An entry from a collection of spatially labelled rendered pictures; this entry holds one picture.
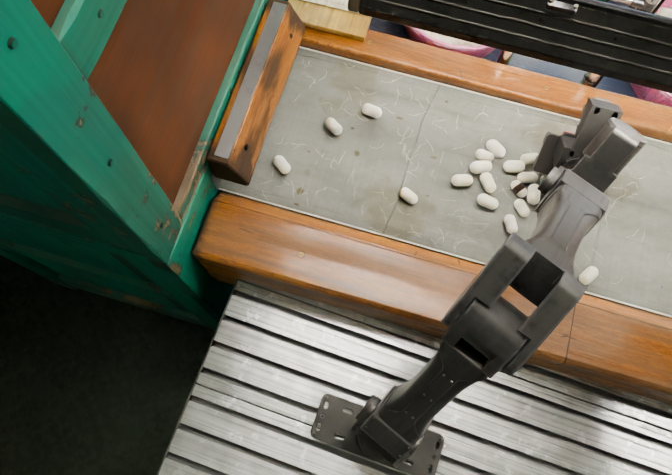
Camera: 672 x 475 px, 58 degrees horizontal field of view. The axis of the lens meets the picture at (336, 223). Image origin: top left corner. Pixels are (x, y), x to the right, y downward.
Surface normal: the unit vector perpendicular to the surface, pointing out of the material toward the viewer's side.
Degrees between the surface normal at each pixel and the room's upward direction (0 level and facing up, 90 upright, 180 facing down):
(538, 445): 0
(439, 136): 0
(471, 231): 0
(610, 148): 47
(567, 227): 36
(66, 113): 90
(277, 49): 66
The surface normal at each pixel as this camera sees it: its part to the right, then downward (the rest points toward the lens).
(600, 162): -0.46, 0.32
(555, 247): 0.39, -0.68
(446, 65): 0.02, -0.31
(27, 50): 0.96, 0.27
